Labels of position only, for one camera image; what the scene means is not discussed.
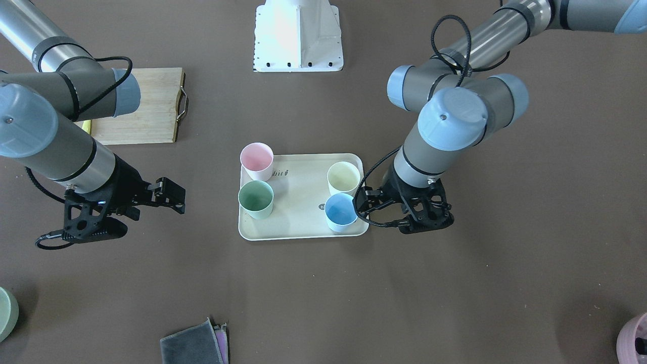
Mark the blue cup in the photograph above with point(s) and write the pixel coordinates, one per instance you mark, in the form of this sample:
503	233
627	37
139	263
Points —
339	212

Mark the green bowl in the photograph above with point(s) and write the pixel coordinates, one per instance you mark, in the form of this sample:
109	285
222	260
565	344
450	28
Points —
9	313

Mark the wooden cutting board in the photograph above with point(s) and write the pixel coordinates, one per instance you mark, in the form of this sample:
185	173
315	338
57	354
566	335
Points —
164	103

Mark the grey folded cloth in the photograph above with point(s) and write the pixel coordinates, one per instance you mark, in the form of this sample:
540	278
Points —
204	343

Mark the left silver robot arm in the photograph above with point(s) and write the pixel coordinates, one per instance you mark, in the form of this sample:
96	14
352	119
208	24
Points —
456	112

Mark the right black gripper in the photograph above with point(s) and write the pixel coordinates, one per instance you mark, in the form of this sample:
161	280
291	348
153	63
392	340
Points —
127	185

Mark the cream rabbit tray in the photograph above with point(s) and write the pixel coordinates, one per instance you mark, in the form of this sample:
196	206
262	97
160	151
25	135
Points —
300	187

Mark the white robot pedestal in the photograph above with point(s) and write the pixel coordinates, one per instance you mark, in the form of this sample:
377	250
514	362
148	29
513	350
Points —
298	36

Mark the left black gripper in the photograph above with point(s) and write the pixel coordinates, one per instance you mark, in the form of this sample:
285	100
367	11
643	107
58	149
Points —
390	186

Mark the pink bowl with ice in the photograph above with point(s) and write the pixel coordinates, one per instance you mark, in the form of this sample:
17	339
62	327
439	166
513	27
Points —
630	346

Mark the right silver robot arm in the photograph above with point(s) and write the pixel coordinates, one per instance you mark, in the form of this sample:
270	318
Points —
39	113

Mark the cream white cup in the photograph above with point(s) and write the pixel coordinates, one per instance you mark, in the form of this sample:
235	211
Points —
343	177

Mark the green cup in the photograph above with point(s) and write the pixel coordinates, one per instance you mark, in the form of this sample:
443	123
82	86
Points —
256	198

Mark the pink cup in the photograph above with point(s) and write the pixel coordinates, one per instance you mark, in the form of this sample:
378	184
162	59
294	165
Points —
257	161

